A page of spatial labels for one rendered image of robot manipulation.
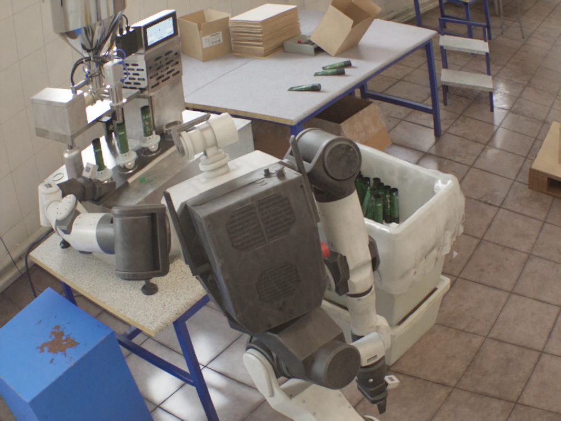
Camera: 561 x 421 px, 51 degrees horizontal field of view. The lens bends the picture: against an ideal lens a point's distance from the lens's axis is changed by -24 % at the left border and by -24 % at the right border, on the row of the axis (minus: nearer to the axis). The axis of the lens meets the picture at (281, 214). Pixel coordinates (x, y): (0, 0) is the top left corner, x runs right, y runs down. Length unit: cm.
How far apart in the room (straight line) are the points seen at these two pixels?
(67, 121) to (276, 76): 159
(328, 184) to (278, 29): 233
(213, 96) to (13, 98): 116
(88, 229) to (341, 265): 57
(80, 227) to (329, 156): 57
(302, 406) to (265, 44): 238
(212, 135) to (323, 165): 23
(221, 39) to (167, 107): 154
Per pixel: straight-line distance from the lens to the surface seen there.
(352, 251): 160
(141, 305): 206
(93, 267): 227
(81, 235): 158
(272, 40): 372
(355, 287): 166
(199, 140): 147
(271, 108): 305
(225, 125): 148
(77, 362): 216
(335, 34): 356
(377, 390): 192
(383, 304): 258
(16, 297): 366
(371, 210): 272
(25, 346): 230
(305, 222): 138
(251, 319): 144
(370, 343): 181
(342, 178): 150
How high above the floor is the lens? 199
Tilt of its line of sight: 32 degrees down
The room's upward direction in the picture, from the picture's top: 7 degrees counter-clockwise
